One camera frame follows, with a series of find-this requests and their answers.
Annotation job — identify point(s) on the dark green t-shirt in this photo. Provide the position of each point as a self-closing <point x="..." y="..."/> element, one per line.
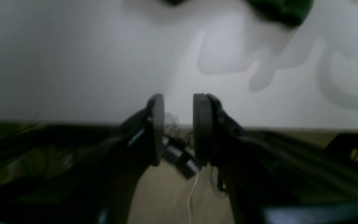
<point x="291" y="13"/>

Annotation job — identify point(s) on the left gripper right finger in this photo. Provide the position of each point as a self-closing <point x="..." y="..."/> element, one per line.
<point x="274" y="179"/>

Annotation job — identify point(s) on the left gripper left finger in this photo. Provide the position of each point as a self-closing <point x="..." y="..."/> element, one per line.
<point x="77" y="174"/>

